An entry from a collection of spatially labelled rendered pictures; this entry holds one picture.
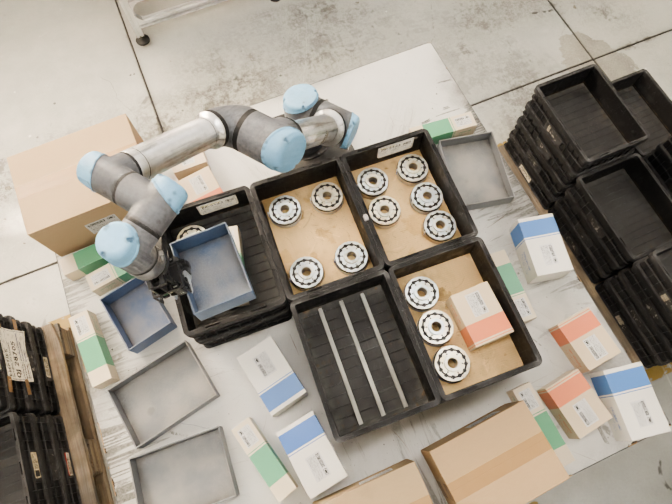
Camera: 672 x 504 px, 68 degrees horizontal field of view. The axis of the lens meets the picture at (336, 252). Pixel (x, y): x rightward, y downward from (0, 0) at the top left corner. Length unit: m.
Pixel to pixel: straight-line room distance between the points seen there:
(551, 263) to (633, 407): 0.47
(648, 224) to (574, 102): 0.60
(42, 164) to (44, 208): 0.16
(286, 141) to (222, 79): 1.83
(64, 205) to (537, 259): 1.50
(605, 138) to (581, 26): 1.23
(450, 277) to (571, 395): 0.49
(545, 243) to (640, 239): 0.73
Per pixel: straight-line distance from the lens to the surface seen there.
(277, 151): 1.23
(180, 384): 1.68
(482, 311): 1.49
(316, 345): 1.49
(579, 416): 1.67
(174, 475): 1.67
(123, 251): 0.96
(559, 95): 2.48
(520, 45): 3.30
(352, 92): 2.03
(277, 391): 1.52
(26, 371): 2.30
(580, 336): 1.71
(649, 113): 2.91
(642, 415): 1.74
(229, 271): 1.33
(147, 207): 1.00
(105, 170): 1.07
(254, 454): 1.56
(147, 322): 1.75
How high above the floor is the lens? 2.30
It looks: 70 degrees down
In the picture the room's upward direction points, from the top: 1 degrees counter-clockwise
